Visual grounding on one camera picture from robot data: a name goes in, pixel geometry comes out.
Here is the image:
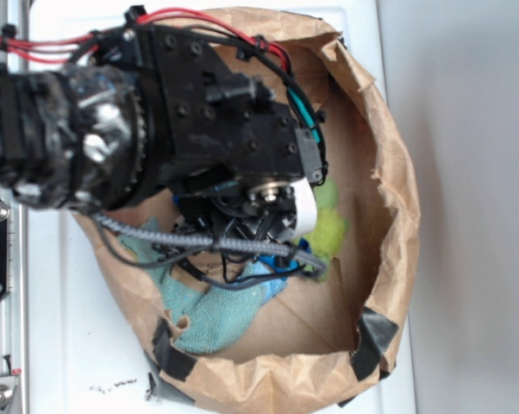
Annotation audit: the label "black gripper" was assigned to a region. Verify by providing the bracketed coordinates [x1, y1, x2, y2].
[168, 73, 326, 242]

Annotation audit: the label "blue plastic bottle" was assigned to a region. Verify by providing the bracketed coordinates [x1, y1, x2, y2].
[173, 197, 316, 289]

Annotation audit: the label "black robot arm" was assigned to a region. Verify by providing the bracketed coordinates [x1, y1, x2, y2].
[0, 23, 326, 241]

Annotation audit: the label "green plush toy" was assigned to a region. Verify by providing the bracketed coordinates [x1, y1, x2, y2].
[304, 178, 350, 281]

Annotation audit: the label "blue sponge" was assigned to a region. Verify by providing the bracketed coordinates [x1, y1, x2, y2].
[241, 261, 287, 305]

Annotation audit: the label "light green terry cloth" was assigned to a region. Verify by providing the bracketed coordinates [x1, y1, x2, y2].
[120, 216, 286, 355]

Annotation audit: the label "brown paper bag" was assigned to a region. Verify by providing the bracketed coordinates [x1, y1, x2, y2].
[77, 6, 421, 413]

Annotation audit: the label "black tape strip right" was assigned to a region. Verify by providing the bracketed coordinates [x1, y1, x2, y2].
[351, 307, 399, 380]

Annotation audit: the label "black tape strip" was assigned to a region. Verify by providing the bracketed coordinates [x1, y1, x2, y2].
[351, 307, 399, 380]
[146, 319, 197, 406]

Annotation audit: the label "black tape strip left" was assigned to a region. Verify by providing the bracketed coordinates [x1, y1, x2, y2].
[146, 319, 197, 406]

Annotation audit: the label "grey braided cable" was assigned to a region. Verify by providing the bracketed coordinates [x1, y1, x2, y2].
[91, 213, 328, 291]

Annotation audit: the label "red wires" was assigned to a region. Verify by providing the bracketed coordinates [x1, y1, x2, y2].
[0, 9, 291, 74]

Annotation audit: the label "aluminium frame rail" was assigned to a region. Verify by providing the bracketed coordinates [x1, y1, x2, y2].
[0, 0, 30, 414]

